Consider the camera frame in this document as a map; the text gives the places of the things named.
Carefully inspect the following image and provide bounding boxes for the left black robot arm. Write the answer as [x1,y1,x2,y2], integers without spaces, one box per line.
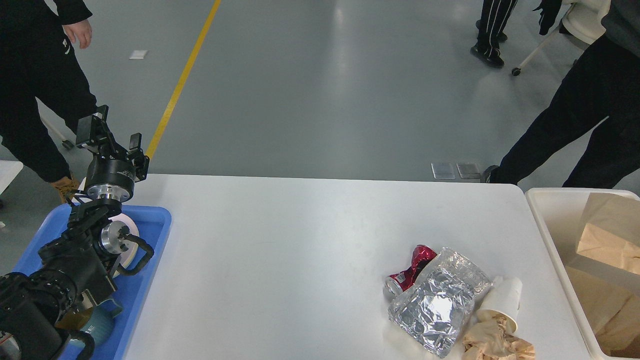
[0,105,154,360]

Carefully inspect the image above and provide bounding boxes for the white side table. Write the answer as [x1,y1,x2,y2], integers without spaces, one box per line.
[0,160,24,194]

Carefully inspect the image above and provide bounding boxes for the crumpled aluminium foil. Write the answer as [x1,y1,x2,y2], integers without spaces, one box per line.
[388,247,493,359]

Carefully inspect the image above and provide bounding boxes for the paper cup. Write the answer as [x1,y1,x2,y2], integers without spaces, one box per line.
[476,275,522,334]

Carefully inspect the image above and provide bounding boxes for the blue plastic tray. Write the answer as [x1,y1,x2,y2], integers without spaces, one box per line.
[13,205,172,360]

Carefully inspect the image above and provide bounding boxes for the pink plate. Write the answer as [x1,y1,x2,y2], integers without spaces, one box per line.
[109,213,140,268]

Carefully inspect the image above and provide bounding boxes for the white plastic bin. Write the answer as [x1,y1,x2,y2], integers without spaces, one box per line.
[525,187,639,360]

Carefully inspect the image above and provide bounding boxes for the person in striped trousers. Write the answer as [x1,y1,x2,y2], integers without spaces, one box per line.
[470,0,518,69]

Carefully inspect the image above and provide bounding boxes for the crushed red soda can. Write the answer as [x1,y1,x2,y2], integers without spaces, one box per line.
[384,244,438,296]

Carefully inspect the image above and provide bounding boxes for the crumpled brown paper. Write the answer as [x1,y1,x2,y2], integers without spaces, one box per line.
[462,317,536,360]

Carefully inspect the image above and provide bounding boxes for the person in black walking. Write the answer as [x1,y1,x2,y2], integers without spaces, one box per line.
[481,0,640,189]

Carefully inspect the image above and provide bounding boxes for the person in black left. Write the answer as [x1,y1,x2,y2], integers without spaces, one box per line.
[0,0,97,203]

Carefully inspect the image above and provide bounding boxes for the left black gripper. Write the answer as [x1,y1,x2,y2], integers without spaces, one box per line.
[75,105,150,203]

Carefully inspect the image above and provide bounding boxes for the large brown paper bag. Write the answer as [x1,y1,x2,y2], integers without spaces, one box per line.
[566,266,640,359]

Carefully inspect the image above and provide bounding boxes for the white office chair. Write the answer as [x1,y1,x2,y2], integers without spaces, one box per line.
[510,0,611,76]

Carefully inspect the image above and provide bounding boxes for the dark green mug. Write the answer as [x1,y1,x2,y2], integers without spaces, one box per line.
[55,297,124,347]

